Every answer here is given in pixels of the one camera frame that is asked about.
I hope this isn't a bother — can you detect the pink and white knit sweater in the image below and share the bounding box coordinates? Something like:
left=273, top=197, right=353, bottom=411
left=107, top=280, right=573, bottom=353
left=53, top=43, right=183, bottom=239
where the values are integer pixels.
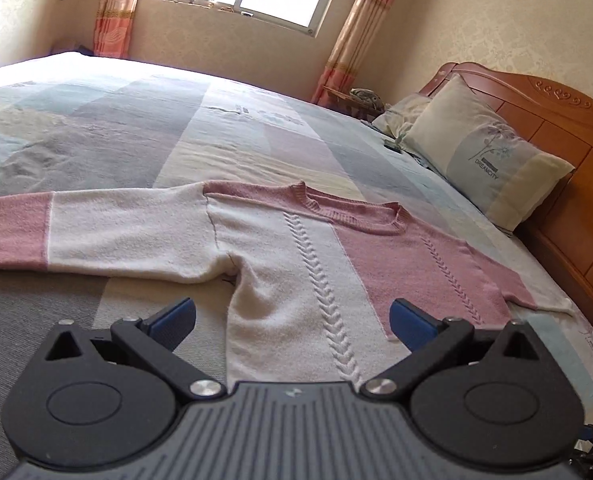
left=0, top=179, right=575, bottom=391

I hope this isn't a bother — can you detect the wooden headboard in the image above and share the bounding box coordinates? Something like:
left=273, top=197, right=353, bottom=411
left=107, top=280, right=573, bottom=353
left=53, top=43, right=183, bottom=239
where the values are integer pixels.
left=418, top=60, right=593, bottom=356

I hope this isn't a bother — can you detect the near patchwork pillow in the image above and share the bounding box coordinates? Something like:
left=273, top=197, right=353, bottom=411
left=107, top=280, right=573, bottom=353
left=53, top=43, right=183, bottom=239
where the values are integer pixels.
left=403, top=75, right=574, bottom=232

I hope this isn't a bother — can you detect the patchwork pillow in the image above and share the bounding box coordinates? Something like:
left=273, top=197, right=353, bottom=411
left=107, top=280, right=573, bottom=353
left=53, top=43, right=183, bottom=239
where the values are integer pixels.
left=403, top=75, right=574, bottom=232
left=371, top=93, right=431, bottom=142

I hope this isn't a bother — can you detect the small dark object on bed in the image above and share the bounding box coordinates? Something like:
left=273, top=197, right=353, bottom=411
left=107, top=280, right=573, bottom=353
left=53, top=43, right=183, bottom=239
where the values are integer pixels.
left=383, top=139, right=402, bottom=153

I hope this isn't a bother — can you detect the patchwork pastel bed sheet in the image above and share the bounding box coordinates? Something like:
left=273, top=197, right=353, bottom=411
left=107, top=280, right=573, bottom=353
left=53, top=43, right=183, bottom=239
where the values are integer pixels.
left=0, top=52, right=593, bottom=478

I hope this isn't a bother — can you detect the far patchwork pillow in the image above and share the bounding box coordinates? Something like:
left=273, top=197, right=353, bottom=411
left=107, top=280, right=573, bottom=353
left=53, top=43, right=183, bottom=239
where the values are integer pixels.
left=371, top=93, right=431, bottom=142

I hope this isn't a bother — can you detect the wooden nightstand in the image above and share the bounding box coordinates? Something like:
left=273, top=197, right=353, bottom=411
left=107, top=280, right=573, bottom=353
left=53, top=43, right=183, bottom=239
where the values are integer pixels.
left=323, top=86, right=379, bottom=122

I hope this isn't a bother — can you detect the left orange curtain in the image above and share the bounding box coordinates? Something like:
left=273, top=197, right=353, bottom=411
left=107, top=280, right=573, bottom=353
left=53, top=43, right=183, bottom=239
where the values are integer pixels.
left=92, top=0, right=138, bottom=58

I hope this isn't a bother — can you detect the orange curtain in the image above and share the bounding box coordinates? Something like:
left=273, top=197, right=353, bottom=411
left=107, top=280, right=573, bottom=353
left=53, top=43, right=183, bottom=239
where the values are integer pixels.
left=92, top=0, right=138, bottom=58
left=311, top=0, right=395, bottom=106

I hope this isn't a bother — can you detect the right orange curtain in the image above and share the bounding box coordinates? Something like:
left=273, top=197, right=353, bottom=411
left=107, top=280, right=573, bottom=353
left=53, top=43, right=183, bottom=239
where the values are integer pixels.
left=311, top=0, right=395, bottom=106

